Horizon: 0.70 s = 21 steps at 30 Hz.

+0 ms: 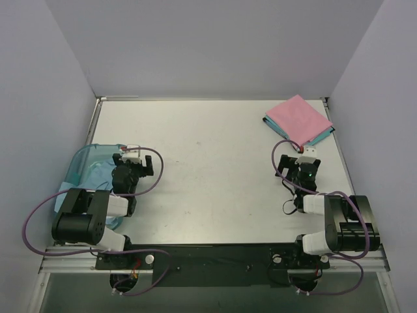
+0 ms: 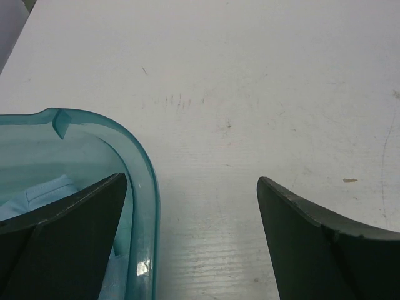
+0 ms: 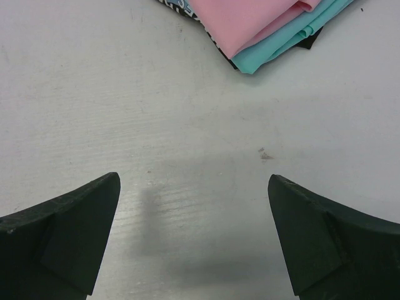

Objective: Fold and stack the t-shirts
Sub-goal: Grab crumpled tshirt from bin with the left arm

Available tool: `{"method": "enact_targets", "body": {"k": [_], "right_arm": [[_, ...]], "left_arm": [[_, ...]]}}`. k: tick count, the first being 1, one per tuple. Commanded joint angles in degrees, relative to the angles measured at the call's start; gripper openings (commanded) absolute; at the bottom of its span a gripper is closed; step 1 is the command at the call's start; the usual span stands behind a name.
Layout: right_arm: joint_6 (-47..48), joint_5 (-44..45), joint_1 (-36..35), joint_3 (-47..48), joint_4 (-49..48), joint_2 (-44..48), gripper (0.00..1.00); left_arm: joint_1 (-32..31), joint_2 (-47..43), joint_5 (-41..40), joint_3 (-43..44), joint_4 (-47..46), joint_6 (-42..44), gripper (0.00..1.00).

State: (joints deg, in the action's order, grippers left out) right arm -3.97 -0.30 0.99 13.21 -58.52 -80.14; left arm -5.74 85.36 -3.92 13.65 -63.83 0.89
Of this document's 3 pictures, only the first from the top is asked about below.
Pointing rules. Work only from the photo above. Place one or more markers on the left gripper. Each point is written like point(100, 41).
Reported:
point(137, 167)

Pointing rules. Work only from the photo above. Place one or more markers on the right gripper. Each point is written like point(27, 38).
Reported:
point(296, 165)

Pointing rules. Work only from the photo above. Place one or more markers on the light blue t shirt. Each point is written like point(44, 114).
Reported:
point(98, 176)

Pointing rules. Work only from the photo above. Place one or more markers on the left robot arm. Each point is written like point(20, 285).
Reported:
point(82, 216)

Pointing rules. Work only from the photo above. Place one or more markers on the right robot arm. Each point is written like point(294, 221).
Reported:
point(349, 224)

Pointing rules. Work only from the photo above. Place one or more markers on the folded pink t shirt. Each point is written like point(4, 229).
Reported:
point(299, 119)

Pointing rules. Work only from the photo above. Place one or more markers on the folded teal t shirt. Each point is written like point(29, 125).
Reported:
point(270, 123)

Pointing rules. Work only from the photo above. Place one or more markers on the teal plastic bin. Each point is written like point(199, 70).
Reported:
point(88, 155)

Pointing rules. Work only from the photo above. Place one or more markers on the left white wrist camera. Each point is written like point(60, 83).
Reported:
point(131, 153)

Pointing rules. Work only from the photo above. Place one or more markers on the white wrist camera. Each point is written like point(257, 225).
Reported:
point(308, 156)
point(131, 153)

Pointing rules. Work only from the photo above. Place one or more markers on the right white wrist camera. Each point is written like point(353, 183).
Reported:
point(308, 156)

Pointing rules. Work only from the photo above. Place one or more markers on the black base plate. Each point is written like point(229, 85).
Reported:
point(219, 265)

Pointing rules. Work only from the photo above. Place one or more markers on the aluminium frame rail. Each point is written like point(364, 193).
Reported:
point(374, 262)

